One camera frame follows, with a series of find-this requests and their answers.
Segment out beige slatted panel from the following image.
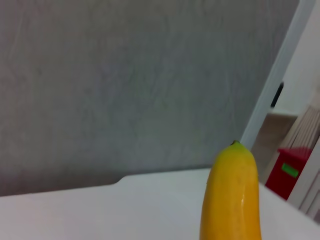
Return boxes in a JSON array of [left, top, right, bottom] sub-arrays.
[[281, 104, 320, 151]]

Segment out yellow banana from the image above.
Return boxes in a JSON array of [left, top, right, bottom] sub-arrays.
[[198, 140, 263, 240]]

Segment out white cabinet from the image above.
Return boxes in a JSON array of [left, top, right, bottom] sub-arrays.
[[286, 136, 320, 225]]

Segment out white door frame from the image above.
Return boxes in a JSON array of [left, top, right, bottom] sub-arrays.
[[240, 0, 320, 152]]

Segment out black door hinge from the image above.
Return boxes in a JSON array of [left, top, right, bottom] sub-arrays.
[[270, 81, 285, 109]]

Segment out red box with green label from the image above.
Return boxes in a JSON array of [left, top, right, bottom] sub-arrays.
[[264, 146, 314, 201]]

